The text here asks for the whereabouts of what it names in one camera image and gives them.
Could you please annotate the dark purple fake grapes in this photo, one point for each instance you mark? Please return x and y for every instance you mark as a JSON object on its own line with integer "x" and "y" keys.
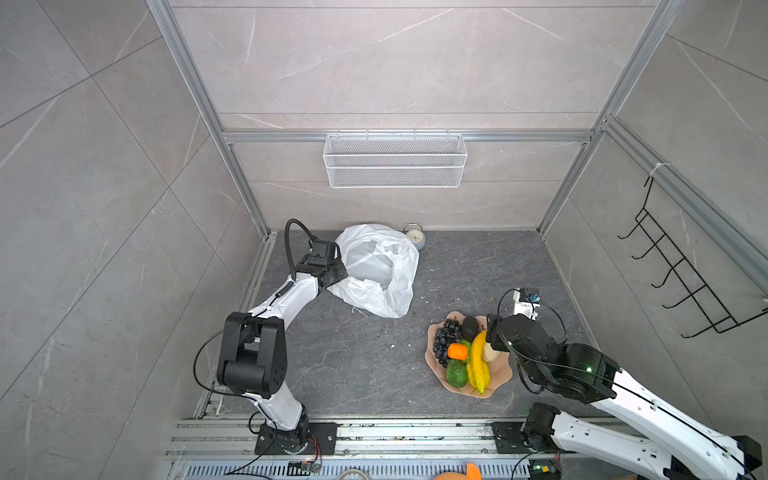
{"x": 450, "y": 333}

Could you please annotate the pink wavy plastic bowl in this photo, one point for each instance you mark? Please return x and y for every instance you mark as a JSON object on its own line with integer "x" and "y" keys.
{"x": 500, "y": 370}

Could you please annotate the yellow fake banana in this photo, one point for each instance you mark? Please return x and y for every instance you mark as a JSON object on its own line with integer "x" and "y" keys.
{"x": 477, "y": 364}

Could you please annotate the yellow fake fruit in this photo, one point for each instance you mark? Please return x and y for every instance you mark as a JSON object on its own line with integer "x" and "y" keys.
{"x": 487, "y": 375}

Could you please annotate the aluminium frame rail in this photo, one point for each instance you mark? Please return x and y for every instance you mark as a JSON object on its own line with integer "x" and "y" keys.
{"x": 170, "y": 30}

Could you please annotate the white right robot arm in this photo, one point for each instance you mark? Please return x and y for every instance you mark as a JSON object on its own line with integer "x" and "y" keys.
{"x": 666, "y": 444}

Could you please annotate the light blue alarm clock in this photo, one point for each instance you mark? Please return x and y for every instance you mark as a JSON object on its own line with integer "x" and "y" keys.
{"x": 417, "y": 235}

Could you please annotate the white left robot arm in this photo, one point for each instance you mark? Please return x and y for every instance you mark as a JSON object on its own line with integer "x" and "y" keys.
{"x": 253, "y": 356}

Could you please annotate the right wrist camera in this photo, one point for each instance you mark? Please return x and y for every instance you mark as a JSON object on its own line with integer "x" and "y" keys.
{"x": 526, "y": 302}

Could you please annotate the white wire mesh basket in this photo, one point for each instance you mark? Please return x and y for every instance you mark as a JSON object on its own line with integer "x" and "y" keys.
{"x": 361, "y": 161}

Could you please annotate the beige fake fruit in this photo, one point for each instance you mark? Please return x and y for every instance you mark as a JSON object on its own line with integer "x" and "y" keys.
{"x": 489, "y": 354}

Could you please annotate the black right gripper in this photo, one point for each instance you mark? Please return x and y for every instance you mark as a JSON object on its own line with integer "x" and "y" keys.
{"x": 493, "y": 334}

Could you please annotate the green fake fruit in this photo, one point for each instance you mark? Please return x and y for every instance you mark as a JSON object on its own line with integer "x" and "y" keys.
{"x": 457, "y": 374}

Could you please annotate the white plastic bag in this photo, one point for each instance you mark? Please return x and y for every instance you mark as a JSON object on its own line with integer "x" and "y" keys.
{"x": 381, "y": 265}

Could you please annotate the small orange fake fruit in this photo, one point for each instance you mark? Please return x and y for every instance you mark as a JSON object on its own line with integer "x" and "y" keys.
{"x": 458, "y": 351}

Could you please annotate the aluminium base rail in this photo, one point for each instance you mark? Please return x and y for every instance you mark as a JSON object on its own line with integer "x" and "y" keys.
{"x": 370, "y": 448}

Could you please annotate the dark fake avocado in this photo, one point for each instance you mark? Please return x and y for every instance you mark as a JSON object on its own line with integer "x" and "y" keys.
{"x": 470, "y": 328}

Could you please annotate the black wire hook rack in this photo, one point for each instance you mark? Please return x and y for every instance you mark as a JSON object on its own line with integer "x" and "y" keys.
{"x": 717, "y": 316}

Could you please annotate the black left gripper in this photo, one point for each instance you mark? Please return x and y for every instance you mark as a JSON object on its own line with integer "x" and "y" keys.
{"x": 342, "y": 272}

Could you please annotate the orange object at bottom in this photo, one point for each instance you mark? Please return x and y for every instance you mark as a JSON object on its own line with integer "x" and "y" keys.
{"x": 470, "y": 472}

